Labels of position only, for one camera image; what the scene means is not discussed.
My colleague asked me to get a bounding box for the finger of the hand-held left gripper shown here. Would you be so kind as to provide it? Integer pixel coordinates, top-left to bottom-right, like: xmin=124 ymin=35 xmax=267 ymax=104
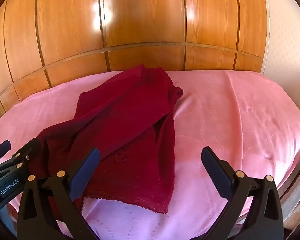
xmin=0 ymin=137 xmax=42 ymax=179
xmin=0 ymin=140 xmax=12 ymax=167

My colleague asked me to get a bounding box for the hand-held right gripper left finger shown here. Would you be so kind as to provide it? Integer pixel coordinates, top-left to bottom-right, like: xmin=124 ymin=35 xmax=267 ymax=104
xmin=16 ymin=147 xmax=101 ymax=240

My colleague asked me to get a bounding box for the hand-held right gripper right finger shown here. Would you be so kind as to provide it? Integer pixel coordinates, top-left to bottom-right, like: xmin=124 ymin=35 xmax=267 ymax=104
xmin=201 ymin=146 xmax=284 ymax=240

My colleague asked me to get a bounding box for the dark red knitted sweater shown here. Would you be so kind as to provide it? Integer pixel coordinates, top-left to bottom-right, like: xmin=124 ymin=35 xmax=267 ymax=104
xmin=36 ymin=64 xmax=185 ymax=214

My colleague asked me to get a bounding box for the pink bedspread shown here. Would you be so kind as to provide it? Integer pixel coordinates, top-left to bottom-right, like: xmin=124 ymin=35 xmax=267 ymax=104
xmin=0 ymin=70 xmax=300 ymax=240

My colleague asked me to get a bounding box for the wooden headboard panel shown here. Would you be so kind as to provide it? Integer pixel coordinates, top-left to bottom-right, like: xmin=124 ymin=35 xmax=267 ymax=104
xmin=0 ymin=0 xmax=269 ymax=120

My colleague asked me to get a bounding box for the dark wooden bed frame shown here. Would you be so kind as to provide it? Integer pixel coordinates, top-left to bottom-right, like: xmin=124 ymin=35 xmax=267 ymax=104
xmin=277 ymin=152 xmax=300 ymax=193

